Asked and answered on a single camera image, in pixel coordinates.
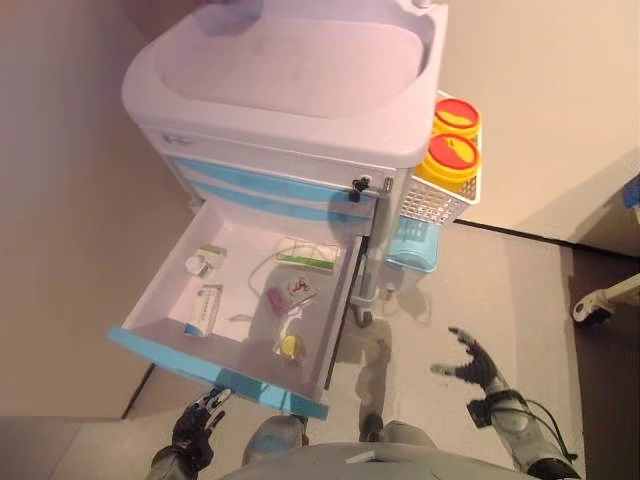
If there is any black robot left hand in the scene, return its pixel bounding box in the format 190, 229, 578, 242
172, 387, 232, 454

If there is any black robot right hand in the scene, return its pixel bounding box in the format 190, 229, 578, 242
430, 326, 509, 396

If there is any blue front cart drawer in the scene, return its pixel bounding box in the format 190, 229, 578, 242
192, 177, 374, 224
167, 153, 381, 204
106, 199, 369, 421

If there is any white blue medicine box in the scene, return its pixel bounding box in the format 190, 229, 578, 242
183, 283, 225, 338

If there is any white medicine bottle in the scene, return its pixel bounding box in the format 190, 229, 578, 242
185, 255, 214, 279

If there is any silver robot left leg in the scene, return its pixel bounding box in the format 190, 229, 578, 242
244, 413, 310, 464

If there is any translucent white waste bin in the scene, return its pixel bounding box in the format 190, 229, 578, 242
384, 264, 421, 301

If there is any bed caster wheel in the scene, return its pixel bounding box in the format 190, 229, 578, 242
572, 298, 614, 329

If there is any yellow round item in bag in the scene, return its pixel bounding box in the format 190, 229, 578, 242
272, 319, 307, 367

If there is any light blue waste bin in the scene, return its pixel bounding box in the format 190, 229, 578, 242
384, 217, 441, 274

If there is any grey robot torso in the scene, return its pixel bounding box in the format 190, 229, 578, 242
239, 442, 531, 480

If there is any small pink box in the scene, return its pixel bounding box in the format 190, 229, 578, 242
267, 288, 294, 316

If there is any thin clear tubing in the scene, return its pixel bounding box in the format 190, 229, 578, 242
228, 252, 281, 322

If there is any white perforated side basket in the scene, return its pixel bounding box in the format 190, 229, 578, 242
397, 89, 485, 231

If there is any white card red print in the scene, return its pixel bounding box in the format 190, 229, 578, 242
284, 277, 321, 306

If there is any clear bag with green tubing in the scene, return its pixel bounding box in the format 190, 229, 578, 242
273, 237, 342, 274

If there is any yellow sharps container red lid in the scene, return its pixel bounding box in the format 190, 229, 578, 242
433, 98, 481, 141
414, 132, 482, 190

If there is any white medical cart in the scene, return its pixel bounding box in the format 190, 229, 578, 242
122, 0, 449, 326

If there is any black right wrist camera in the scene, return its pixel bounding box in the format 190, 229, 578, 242
467, 399, 491, 429

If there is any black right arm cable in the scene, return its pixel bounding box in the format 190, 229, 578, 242
519, 399, 579, 461

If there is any white hospital bed frame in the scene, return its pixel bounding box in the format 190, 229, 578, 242
572, 177, 640, 329

